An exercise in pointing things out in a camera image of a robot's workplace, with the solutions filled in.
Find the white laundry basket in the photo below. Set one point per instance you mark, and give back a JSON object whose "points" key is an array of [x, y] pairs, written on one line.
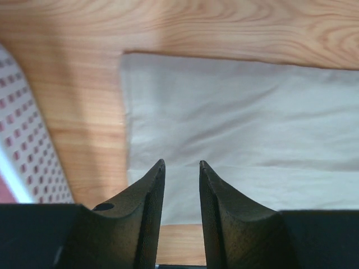
{"points": [[28, 155]]}

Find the pink t shirt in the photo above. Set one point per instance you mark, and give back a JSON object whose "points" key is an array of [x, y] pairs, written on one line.
{"points": [[6, 192]]}

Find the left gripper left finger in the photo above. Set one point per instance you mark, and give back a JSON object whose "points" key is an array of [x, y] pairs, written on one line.
{"points": [[122, 232]]}

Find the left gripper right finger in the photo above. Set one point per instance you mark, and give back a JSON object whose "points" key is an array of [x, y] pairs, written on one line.
{"points": [[241, 233]]}

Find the beige t shirt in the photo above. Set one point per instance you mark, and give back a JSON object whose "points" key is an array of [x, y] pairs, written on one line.
{"points": [[285, 136]]}

